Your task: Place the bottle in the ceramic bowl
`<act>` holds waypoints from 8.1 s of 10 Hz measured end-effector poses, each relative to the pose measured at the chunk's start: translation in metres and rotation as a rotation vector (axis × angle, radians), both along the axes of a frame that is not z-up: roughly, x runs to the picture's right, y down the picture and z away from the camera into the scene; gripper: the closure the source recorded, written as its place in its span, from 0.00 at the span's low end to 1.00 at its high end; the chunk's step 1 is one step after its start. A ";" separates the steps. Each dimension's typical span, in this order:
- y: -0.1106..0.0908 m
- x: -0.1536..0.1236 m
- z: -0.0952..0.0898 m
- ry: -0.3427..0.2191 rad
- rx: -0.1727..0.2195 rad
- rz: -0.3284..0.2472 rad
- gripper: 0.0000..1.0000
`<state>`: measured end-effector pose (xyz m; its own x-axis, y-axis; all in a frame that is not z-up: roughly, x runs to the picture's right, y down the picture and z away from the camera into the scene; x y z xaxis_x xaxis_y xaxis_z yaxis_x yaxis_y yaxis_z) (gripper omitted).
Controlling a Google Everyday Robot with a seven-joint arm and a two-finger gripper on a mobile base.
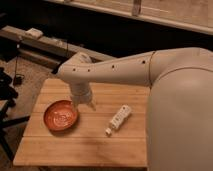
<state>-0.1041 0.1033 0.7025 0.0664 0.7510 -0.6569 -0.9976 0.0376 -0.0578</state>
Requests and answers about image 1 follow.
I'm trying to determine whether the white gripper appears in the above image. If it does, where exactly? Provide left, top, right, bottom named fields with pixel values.
left=70, top=83, right=96, bottom=111

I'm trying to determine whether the long wooden beam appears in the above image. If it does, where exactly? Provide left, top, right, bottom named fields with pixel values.
left=0, top=26, right=113, bottom=61

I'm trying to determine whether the white plastic bottle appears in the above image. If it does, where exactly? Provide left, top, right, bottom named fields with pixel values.
left=105, top=105, right=132, bottom=136

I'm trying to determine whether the black cable with plug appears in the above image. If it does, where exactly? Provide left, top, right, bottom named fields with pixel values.
left=12, top=35, right=26, bottom=86

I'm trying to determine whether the small white box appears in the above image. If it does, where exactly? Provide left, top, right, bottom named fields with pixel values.
left=25, top=28, right=43, bottom=38

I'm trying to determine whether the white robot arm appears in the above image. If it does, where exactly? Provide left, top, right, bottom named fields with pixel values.
left=57, top=47, right=213, bottom=171

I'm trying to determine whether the orange ceramic bowl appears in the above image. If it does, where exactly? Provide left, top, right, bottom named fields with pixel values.
left=43, top=100, right=78, bottom=131

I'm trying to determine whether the wooden shelf ledge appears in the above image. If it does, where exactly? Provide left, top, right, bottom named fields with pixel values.
left=45, top=0, right=213, bottom=36

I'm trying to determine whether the black tripod stand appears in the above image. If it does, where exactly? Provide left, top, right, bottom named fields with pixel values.
left=0, top=67, right=29, bottom=161

